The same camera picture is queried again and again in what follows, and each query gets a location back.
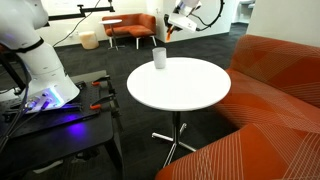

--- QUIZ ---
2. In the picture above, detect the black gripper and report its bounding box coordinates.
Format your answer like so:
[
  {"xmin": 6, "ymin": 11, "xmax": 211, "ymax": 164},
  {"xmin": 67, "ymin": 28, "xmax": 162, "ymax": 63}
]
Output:
[{"xmin": 164, "ymin": 13, "xmax": 178, "ymax": 38}]

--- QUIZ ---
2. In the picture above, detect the white mug cup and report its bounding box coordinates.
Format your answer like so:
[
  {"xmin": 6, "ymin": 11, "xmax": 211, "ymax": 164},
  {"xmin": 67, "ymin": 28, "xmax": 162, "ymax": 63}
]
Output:
[{"xmin": 152, "ymin": 46, "xmax": 167, "ymax": 70}]

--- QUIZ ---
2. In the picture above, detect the small orange lounge sofa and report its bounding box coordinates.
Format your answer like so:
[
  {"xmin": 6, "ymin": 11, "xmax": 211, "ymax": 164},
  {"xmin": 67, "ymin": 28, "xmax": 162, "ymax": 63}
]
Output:
[{"xmin": 101, "ymin": 13, "xmax": 158, "ymax": 50}]

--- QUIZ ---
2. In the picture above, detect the small white round table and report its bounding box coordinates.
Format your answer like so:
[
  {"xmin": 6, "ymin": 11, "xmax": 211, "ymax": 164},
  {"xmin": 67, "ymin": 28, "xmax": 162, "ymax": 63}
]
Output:
[{"xmin": 98, "ymin": 18, "xmax": 126, "ymax": 51}]

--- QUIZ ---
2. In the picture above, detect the beige round stool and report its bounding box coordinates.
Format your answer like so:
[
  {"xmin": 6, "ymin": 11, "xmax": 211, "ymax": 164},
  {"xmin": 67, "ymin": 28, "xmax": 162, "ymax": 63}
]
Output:
[{"xmin": 78, "ymin": 30, "xmax": 100, "ymax": 51}]

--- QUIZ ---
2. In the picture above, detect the large orange patterned sofa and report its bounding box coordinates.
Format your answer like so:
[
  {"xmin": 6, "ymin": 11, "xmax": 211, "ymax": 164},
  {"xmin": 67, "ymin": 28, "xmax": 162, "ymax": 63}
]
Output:
[{"xmin": 154, "ymin": 34, "xmax": 320, "ymax": 180}]

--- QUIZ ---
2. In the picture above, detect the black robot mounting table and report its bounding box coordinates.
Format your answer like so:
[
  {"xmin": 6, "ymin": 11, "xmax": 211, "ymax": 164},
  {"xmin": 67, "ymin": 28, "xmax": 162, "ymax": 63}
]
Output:
[{"xmin": 0, "ymin": 69, "xmax": 126, "ymax": 180}]

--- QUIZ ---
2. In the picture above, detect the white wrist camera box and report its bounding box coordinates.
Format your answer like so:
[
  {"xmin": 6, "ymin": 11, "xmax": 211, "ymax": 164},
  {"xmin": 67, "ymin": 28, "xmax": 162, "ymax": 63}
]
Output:
[{"xmin": 168, "ymin": 13, "xmax": 198, "ymax": 33}]

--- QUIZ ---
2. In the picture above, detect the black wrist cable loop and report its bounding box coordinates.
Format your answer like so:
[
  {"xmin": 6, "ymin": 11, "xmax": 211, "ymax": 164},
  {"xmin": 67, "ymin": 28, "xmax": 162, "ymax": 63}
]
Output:
[{"xmin": 190, "ymin": 0, "xmax": 226, "ymax": 32}]

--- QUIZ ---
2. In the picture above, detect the black orange-handled clamp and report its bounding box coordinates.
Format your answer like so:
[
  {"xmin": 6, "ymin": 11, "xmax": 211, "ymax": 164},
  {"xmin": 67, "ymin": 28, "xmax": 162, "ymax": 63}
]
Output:
[
  {"xmin": 91, "ymin": 75, "xmax": 116, "ymax": 96},
  {"xmin": 89, "ymin": 93, "xmax": 122, "ymax": 122}
]

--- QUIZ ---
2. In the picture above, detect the thin black hanging cable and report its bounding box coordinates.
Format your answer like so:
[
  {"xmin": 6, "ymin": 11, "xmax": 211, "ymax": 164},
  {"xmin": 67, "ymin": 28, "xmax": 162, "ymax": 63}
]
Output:
[{"xmin": 53, "ymin": 0, "xmax": 102, "ymax": 48}]

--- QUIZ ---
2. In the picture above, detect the chrome table pedestal base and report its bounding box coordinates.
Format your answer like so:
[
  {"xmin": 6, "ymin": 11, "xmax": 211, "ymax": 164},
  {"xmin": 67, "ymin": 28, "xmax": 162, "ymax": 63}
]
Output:
[{"xmin": 151, "ymin": 110, "xmax": 198, "ymax": 168}]

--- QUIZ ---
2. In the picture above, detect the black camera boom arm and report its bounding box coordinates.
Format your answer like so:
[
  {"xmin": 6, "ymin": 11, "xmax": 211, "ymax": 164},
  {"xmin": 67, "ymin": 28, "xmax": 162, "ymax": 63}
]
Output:
[{"xmin": 38, "ymin": 0, "xmax": 116, "ymax": 28}]

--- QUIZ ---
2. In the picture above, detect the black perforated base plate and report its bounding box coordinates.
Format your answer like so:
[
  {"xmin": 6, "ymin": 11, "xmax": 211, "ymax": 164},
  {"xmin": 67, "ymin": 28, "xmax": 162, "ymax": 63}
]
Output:
[{"xmin": 0, "ymin": 79, "xmax": 112, "ymax": 138}]

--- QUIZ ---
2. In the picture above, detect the black robot base cable bundle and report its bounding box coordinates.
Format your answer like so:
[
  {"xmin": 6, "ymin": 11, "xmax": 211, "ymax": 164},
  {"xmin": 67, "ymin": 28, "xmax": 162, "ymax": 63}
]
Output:
[{"xmin": 0, "ymin": 54, "xmax": 34, "ymax": 153}]

